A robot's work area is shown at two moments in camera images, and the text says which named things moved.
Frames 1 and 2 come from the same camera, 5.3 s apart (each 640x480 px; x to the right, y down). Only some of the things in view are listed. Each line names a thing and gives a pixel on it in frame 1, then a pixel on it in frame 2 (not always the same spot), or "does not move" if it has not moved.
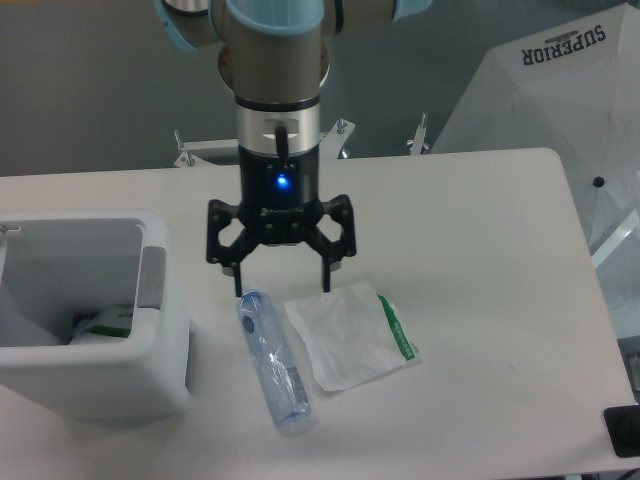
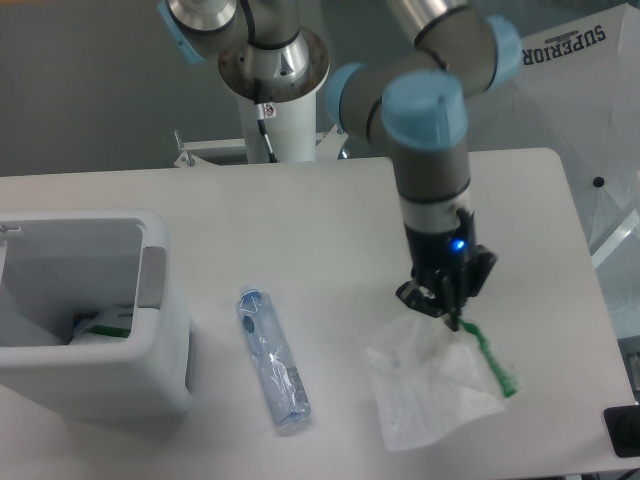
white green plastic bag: [352, 335] -> [430, 380]
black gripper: [280, 193] -> [450, 260]
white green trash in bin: [109, 324] does not move
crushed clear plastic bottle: [274, 367] does not move
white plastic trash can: [58, 264] does not move
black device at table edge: [623, 427] does not move
